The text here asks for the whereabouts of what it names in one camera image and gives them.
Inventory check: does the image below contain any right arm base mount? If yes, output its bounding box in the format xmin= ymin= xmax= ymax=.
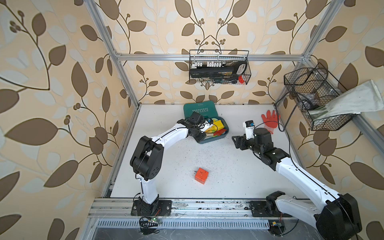
xmin=249 ymin=201 xmax=292 ymax=218

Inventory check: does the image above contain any orange cube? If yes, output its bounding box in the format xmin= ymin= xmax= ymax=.
xmin=195 ymin=168 xmax=209 ymax=185

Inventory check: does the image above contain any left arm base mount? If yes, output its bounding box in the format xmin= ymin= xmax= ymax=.
xmin=131 ymin=199 xmax=172 ymax=217

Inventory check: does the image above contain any right wire basket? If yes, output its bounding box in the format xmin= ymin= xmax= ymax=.
xmin=284 ymin=64 xmax=357 ymax=131

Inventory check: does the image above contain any yellow toy spatula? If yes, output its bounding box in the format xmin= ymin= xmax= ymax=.
xmin=205 ymin=120 xmax=225 ymax=134

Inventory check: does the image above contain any red rubber glove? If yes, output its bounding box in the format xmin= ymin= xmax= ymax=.
xmin=261 ymin=110 xmax=280 ymax=134

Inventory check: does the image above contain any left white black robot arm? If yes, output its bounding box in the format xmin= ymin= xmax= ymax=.
xmin=130 ymin=112 xmax=213 ymax=208

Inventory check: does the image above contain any back wire basket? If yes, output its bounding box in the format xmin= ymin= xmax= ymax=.
xmin=187 ymin=49 xmax=252 ymax=86

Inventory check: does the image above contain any black tool in basket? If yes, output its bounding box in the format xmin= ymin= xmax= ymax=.
xmin=190 ymin=61 xmax=248 ymax=78

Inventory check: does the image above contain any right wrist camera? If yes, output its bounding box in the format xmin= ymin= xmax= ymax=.
xmin=243 ymin=120 xmax=255 ymax=140

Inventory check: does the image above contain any wire basket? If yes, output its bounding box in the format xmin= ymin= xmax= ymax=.
xmin=187 ymin=49 xmax=252 ymax=86
xmin=284 ymin=64 xmax=357 ymax=131

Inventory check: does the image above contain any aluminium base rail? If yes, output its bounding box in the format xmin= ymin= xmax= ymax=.
xmin=87 ymin=197 xmax=337 ymax=220

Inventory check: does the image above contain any green storage box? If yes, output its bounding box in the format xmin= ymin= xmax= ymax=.
xmin=183 ymin=101 xmax=229 ymax=144

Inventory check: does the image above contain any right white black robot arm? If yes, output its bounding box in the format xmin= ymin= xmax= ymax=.
xmin=232 ymin=128 xmax=363 ymax=240

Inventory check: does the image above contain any white cloth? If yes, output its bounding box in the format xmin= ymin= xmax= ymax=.
xmin=309 ymin=80 xmax=384 ymax=120

